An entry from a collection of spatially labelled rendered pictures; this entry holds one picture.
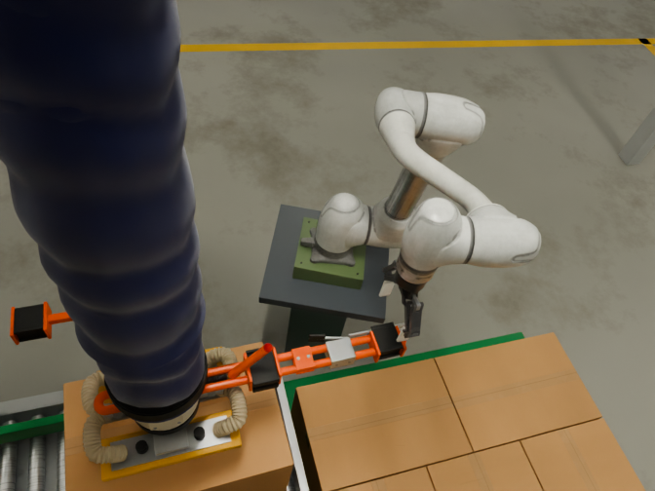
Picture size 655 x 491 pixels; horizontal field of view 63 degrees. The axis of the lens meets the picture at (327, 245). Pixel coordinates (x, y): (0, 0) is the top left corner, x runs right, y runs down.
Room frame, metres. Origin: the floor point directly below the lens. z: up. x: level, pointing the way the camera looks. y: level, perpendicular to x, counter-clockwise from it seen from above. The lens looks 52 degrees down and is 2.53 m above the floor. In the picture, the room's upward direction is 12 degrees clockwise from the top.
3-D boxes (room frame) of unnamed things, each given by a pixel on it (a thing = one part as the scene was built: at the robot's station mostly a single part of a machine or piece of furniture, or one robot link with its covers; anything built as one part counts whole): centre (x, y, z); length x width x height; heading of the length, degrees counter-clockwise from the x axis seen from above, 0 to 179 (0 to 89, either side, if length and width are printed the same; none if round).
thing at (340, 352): (0.69, -0.09, 1.22); 0.07 x 0.07 x 0.04; 26
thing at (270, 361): (0.59, 0.10, 1.22); 0.10 x 0.08 x 0.06; 26
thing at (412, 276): (0.75, -0.20, 1.59); 0.09 x 0.09 x 0.06
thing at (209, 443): (0.40, 0.28, 1.12); 0.34 x 0.10 x 0.05; 116
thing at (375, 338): (0.74, -0.22, 1.22); 0.08 x 0.07 x 0.05; 116
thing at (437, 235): (0.75, -0.22, 1.70); 0.13 x 0.11 x 0.16; 101
